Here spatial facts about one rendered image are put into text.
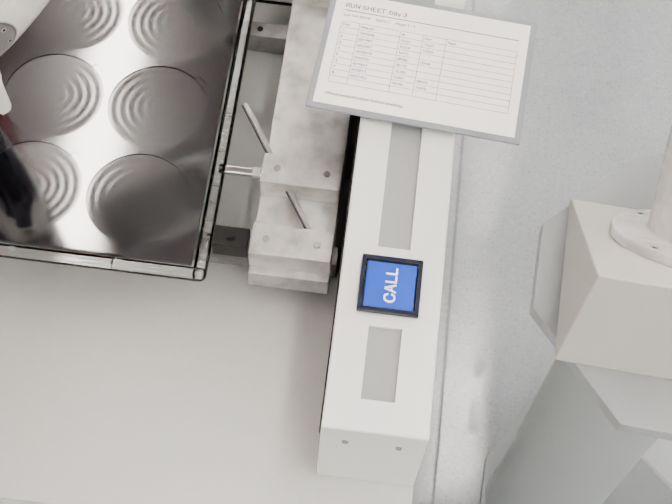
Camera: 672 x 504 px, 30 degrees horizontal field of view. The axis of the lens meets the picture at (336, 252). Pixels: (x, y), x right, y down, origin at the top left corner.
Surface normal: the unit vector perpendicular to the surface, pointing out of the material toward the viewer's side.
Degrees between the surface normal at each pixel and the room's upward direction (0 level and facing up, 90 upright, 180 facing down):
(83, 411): 0
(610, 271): 45
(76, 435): 0
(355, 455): 90
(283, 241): 0
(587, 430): 90
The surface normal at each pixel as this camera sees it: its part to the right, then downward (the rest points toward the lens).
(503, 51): 0.04, -0.45
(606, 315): -0.17, 0.88
